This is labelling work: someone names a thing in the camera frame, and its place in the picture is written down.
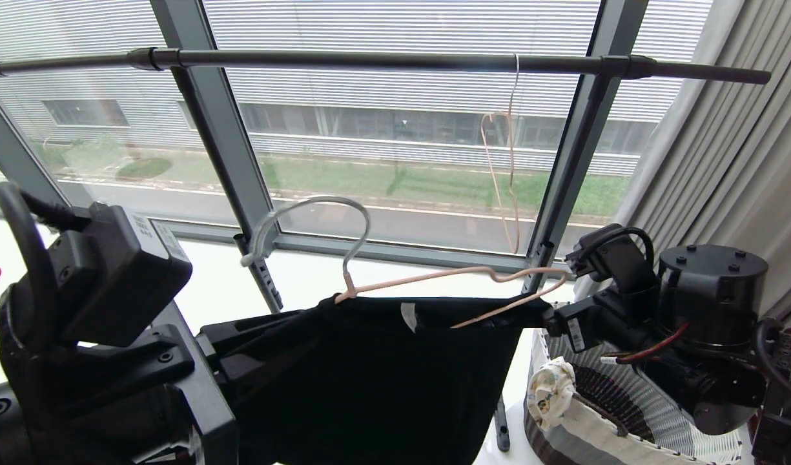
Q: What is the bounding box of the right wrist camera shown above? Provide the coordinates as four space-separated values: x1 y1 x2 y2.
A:
565 232 659 304

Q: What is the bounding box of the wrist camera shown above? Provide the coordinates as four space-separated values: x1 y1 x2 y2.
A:
565 232 659 304
0 201 196 414

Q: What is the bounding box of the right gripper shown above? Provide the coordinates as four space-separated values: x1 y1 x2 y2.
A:
542 289 768 435

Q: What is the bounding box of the window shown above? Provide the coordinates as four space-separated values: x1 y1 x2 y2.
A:
0 0 715 276

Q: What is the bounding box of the white laundry basket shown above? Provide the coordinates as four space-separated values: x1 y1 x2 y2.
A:
523 329 754 465

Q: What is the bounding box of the black clothes rack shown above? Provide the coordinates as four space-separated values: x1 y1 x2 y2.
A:
0 47 772 453

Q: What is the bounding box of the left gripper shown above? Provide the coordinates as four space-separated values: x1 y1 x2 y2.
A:
0 302 241 465

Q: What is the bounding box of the black garment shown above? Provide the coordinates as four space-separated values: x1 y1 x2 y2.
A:
218 294 551 465

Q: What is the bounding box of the beige curtain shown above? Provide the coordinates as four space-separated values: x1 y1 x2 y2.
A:
611 0 791 324

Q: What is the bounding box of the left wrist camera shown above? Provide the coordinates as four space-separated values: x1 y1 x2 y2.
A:
0 201 196 414

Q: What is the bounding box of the pink clothes hanger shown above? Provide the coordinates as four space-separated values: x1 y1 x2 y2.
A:
479 55 522 255
240 196 570 330

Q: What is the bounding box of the cream printed garment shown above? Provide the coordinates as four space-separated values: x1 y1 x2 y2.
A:
526 357 577 432

